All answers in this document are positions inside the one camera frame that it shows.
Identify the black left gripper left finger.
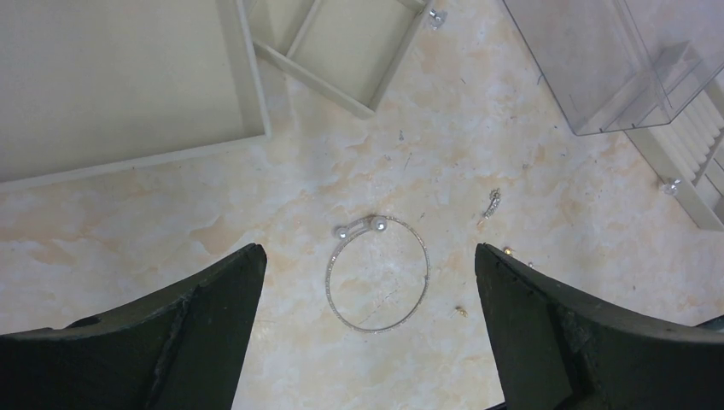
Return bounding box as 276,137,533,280
1,243,267,409

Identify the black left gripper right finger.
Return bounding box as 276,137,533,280
475,243,723,409

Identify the silver crystal bar earring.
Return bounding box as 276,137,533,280
482,188,502,220

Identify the crystal stud earring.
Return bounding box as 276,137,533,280
660,179,681,196

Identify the beige compartment jewelry tray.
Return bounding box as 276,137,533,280
242,0,433,120

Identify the clear acrylic box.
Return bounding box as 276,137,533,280
504,1,723,136

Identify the small silver stud earring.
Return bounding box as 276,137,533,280
429,9,447,30

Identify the beige ring holder tray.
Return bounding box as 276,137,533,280
626,79,723,231

